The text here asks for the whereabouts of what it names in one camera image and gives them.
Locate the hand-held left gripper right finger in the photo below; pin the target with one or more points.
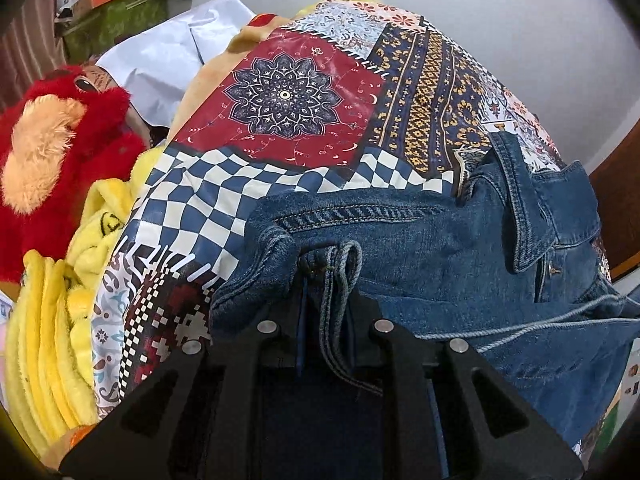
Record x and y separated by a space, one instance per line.
375 345

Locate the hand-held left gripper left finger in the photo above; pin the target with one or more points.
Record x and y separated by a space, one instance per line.
280 345

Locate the blue denim jacket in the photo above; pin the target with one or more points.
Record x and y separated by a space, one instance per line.
440 240

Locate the yellow plush blanket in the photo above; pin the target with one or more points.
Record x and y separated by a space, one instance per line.
45 340

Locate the patchwork printed blanket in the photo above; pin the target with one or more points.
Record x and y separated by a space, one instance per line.
280 95

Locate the red plush toy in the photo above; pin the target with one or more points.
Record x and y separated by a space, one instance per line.
100 160

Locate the wooden wardrobe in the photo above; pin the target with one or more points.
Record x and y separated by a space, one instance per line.
617 210

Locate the white cloth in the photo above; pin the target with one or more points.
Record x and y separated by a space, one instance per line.
150 60

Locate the green patterned box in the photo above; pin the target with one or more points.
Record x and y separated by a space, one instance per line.
115 22

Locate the striped brown curtain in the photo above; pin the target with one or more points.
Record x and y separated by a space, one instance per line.
25 45

